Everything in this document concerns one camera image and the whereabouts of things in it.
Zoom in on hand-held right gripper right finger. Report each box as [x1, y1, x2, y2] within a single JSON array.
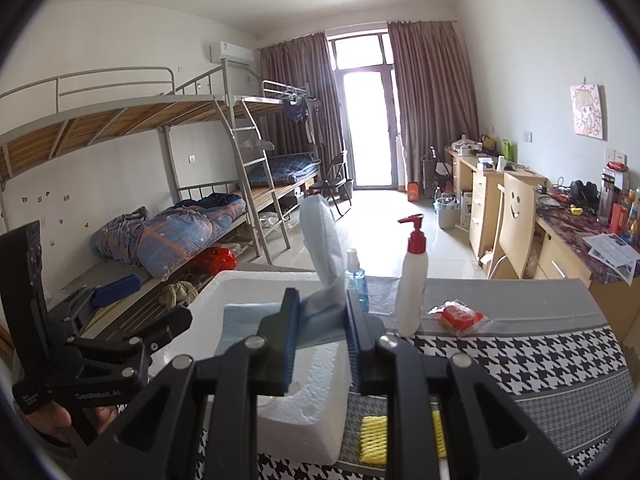
[[345, 290, 571, 480]]

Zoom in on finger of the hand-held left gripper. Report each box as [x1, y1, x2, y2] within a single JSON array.
[[65, 306, 194, 376], [47, 274, 142, 333]]

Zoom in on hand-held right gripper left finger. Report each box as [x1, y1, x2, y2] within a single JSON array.
[[75, 287, 306, 480]]

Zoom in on white foam box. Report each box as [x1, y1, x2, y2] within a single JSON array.
[[150, 270, 351, 466]]

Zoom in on yellow sponge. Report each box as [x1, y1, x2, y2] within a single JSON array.
[[360, 411, 448, 464]]

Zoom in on person's left hand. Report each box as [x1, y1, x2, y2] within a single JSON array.
[[22, 400, 118, 446]]

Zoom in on blue spray bottle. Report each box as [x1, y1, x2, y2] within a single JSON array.
[[345, 248, 370, 312]]

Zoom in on blue orange plaid quilt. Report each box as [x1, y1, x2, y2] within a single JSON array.
[[90, 192, 247, 281]]

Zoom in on white pump bottle red cap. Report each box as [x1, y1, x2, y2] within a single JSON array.
[[395, 214, 430, 337]]

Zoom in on red plastic bag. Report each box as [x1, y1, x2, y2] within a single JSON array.
[[190, 246, 237, 275]]

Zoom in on red packet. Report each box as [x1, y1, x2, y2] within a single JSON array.
[[427, 300, 488, 337]]

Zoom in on grey trash bin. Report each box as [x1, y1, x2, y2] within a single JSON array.
[[432, 197, 461, 231]]

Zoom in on long grey metal bunk bed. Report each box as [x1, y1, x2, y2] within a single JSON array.
[[0, 65, 292, 323]]

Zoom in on black folding chair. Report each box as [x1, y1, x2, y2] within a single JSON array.
[[309, 150, 353, 218]]

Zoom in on houndstooth tablecloth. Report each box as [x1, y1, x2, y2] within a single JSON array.
[[200, 275, 638, 480]]

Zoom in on blue plaid mattress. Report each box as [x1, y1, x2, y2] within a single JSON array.
[[247, 154, 321, 186]]

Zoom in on wooden desk with drawers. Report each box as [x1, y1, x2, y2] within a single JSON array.
[[445, 147, 548, 263]]

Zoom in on wooden smiley chair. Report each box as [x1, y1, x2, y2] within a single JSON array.
[[487, 172, 538, 281]]

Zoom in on glass balcony door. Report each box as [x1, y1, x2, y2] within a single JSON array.
[[325, 32, 403, 191]]

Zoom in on wooden desk patterned top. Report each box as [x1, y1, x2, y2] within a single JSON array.
[[532, 195, 640, 333]]

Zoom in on short grey metal bunk bed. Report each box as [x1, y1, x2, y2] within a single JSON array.
[[232, 80, 323, 221]]

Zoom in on dark hanging clothes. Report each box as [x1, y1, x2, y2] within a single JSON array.
[[280, 92, 321, 123]]

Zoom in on white air conditioner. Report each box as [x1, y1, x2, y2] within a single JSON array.
[[210, 40, 253, 66]]

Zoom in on wide brown curtain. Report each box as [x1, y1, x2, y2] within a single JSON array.
[[387, 20, 481, 193]]

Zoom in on narrow brown curtain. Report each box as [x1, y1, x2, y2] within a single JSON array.
[[257, 32, 335, 161]]

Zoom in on printed paper sheets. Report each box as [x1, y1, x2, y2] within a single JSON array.
[[582, 232, 640, 268]]

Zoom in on black headphones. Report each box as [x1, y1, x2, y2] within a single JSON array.
[[570, 180, 598, 208]]

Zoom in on row of toiletry bottles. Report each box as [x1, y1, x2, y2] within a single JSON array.
[[600, 160, 640, 241]]

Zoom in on pink wall poster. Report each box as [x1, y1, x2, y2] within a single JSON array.
[[570, 81, 607, 138]]

